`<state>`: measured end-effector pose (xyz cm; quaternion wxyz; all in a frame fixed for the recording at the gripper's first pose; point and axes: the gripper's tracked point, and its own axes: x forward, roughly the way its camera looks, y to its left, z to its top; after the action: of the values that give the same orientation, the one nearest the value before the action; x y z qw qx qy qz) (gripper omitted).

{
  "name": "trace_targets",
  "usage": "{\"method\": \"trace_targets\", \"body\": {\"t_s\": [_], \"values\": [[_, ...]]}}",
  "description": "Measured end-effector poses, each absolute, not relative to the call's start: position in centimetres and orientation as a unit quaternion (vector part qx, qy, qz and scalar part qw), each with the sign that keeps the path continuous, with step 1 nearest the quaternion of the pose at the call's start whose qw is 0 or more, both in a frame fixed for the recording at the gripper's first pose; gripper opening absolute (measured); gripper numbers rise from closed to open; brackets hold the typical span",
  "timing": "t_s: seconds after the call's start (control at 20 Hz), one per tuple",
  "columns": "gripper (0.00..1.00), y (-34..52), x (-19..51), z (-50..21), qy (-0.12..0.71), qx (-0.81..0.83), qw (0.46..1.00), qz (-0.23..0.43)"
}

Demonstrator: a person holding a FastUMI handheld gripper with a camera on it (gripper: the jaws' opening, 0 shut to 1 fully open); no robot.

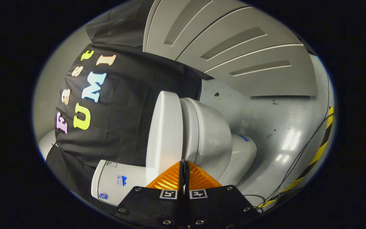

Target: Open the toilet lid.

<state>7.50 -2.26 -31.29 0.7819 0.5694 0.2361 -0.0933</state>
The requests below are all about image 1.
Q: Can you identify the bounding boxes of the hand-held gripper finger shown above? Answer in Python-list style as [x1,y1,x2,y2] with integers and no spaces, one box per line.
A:
[112,161,185,228]
[185,161,260,229]

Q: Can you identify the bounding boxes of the white toilet lid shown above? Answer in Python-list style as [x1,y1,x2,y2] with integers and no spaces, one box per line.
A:
[146,91,183,183]

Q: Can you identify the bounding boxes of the white toilet with tank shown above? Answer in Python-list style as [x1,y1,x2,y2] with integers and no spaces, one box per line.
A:
[91,97,257,206]

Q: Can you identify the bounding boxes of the black backdrop cloth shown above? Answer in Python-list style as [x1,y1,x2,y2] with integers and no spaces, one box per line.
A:
[45,0,214,214]

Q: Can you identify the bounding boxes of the yellow black floor tape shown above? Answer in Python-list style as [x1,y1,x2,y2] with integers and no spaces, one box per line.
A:
[258,107,335,209]

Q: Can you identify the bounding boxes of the white panelled cabinet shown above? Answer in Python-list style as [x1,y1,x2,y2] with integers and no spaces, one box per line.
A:
[143,0,317,97]

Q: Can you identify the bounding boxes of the black floor cables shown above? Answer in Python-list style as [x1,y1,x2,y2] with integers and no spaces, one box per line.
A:
[243,75,335,210]

